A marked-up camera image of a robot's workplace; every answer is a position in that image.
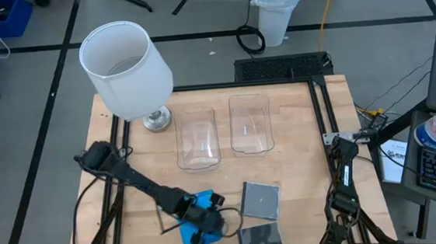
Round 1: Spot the dark grey computer desk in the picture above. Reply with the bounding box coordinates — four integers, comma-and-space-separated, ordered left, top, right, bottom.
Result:
395, 109, 436, 224

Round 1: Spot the white shade table lamp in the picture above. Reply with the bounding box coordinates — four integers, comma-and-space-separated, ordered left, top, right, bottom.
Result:
76, 16, 178, 139

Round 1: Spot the black aluminium table frame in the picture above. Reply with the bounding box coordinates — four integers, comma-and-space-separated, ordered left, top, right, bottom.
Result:
54, 69, 399, 244

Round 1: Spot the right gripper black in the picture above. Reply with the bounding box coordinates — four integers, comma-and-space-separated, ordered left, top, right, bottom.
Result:
314, 216, 349, 244

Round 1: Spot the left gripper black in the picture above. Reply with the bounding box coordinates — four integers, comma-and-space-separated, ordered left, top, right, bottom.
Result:
183, 193, 230, 244

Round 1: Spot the black coiled cable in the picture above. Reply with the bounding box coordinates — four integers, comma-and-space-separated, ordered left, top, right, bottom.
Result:
232, 0, 267, 58

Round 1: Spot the yellow cable plug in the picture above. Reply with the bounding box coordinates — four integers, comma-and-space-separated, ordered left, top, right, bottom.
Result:
357, 105, 386, 120

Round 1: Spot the silver metal mounting plate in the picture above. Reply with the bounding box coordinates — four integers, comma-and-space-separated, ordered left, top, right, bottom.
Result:
322, 128, 378, 146

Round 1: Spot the yellow cable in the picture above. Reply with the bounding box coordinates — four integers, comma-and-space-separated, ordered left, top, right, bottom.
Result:
314, 0, 346, 53

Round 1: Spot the clear black jewel case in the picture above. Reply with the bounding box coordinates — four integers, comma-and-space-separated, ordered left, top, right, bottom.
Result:
235, 221, 287, 244
238, 178, 284, 224

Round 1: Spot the blue plastic disc case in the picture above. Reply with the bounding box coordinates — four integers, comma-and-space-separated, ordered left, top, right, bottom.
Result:
174, 187, 228, 244

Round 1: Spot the white printed paper sheet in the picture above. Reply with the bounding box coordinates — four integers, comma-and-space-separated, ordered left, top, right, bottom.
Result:
377, 137, 413, 186

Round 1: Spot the clear plastic bin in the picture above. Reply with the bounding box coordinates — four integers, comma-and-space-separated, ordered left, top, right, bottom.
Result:
173, 105, 222, 172
226, 91, 276, 159

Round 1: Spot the black perforated metal box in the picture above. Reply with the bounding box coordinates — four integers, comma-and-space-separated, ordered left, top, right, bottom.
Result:
232, 50, 334, 85

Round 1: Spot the white trash can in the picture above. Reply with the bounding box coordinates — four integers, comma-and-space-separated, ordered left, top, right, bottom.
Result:
249, 0, 313, 50

